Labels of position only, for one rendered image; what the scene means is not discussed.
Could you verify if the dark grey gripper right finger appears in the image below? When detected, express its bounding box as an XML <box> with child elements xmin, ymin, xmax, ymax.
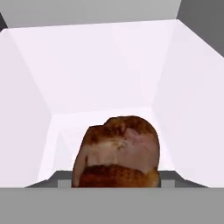
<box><xmin>158</xmin><ymin>170</ymin><xmax>208</xmax><ymax>189</ymax></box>

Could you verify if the white tupperware container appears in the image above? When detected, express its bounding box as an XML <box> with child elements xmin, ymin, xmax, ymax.
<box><xmin>0</xmin><ymin>18</ymin><xmax>224</xmax><ymax>189</ymax></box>

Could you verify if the brown chicken drumstick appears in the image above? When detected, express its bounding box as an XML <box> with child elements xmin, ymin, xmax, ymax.
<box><xmin>71</xmin><ymin>115</ymin><xmax>162</xmax><ymax>188</ymax></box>

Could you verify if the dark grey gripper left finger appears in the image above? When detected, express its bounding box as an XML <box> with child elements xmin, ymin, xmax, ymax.
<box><xmin>25</xmin><ymin>170</ymin><xmax>74</xmax><ymax>189</ymax></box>

